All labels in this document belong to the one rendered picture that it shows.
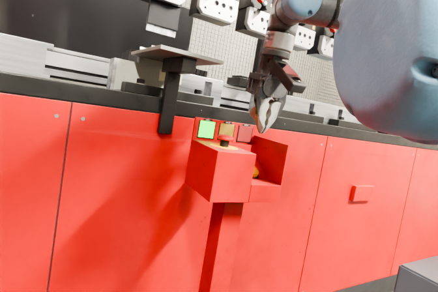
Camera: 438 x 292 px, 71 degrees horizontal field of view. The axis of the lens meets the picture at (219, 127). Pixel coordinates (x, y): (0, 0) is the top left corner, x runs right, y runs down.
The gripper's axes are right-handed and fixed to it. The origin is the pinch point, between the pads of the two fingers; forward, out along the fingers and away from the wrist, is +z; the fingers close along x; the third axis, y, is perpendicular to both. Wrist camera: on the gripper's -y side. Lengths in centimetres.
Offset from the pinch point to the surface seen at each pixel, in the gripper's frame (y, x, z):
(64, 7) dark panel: 88, 50, -27
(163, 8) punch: 38, 21, -29
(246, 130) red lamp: 9.9, -1.5, 2.6
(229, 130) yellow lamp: 9.8, 4.4, 3.2
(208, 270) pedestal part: -1.1, 8.1, 38.9
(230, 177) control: -6.1, 10.7, 11.3
